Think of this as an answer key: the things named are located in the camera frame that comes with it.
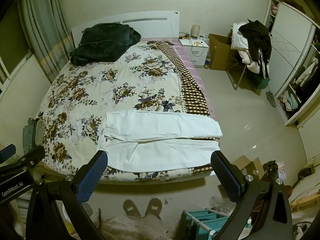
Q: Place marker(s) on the grey-green cloth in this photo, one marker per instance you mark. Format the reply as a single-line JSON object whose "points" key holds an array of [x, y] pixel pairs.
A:
{"points": [[33, 130]]}

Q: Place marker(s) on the white pants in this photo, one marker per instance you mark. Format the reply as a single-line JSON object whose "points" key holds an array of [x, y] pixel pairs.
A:
{"points": [[162, 130]]}

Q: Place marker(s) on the teal storage rack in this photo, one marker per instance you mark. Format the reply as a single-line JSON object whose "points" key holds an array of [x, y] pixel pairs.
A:
{"points": [[202, 223]]}

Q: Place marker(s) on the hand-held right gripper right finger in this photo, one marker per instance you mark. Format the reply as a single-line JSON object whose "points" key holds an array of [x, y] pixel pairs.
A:
{"points": [[225, 177]]}

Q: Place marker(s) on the person's right slipper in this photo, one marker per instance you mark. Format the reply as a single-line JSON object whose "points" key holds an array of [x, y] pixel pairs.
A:
{"points": [[153, 207]]}

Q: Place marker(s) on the metal folding chair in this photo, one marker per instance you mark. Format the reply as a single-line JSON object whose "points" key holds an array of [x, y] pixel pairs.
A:
{"points": [[233, 76]]}

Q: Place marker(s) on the pile of white clothes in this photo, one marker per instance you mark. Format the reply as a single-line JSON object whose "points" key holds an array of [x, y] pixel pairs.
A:
{"points": [[237, 40]]}

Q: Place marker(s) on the pile of hanging clothes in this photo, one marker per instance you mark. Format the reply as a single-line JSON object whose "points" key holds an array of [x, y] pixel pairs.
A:
{"points": [[257, 42]]}

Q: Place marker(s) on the white nightstand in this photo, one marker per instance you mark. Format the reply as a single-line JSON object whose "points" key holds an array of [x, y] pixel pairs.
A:
{"points": [[197, 52]]}

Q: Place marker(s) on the grey curtain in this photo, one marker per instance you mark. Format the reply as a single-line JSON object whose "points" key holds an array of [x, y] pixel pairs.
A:
{"points": [[42, 30]]}

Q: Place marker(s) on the grey slipper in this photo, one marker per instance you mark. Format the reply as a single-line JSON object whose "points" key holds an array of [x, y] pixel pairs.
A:
{"points": [[272, 102], [269, 95]]}

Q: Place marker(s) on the white headboard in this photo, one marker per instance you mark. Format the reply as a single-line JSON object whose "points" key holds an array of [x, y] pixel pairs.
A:
{"points": [[150, 20]]}

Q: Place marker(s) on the white wardrobe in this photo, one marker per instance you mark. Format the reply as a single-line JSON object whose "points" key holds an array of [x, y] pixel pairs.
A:
{"points": [[287, 42]]}

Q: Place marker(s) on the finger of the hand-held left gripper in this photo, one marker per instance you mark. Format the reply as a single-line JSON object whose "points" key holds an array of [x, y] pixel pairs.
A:
{"points": [[30, 157], [6, 153]]}

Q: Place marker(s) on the person's left slipper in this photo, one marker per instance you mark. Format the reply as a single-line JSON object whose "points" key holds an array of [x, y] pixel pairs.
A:
{"points": [[132, 208]]}

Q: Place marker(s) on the flattened cardboard box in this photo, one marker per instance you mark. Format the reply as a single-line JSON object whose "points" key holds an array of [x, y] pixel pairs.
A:
{"points": [[250, 166]]}

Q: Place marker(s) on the dark bag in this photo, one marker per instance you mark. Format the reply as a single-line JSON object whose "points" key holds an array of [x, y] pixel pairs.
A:
{"points": [[270, 170]]}

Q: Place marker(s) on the person's light trousers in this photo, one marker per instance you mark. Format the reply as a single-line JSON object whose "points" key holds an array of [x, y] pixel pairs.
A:
{"points": [[135, 228]]}

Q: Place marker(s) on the window frame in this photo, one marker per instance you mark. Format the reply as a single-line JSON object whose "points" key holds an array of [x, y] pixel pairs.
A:
{"points": [[15, 72]]}

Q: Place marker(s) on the beige table lamp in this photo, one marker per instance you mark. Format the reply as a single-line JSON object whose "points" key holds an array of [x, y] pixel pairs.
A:
{"points": [[195, 31]]}

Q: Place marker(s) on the person's slipper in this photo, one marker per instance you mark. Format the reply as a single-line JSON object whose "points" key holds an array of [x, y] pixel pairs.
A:
{"points": [[153, 207], [132, 208]]}

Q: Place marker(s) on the brown checkered sheet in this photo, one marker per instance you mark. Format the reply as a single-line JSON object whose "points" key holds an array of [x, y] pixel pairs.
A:
{"points": [[192, 92]]}

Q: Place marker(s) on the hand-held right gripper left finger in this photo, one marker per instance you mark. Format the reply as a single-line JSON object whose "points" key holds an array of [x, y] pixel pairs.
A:
{"points": [[92, 177]]}

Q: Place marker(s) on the dark green blanket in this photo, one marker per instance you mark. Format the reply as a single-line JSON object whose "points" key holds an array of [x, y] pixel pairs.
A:
{"points": [[105, 42]]}

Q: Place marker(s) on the pink bed sheet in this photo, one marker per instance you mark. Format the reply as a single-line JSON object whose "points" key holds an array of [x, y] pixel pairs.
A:
{"points": [[192, 65]]}

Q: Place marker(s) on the floral blanket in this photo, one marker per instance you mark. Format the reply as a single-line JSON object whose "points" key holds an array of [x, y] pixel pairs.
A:
{"points": [[100, 85]]}

